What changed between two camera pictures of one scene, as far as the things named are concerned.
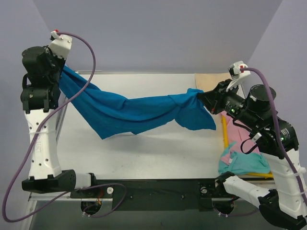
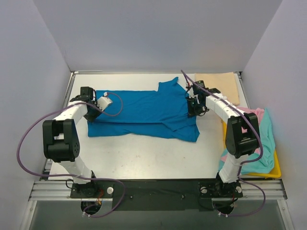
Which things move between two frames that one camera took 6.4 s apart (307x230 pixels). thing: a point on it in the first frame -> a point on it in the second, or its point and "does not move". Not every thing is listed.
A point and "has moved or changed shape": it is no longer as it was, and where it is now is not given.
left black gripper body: x=55 y=65 -> x=91 y=115
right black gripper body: x=216 y=98 -> x=192 y=110
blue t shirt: x=108 y=111 has moved or changed shape
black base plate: x=129 y=195 does not move
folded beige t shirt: x=206 y=81 does not move
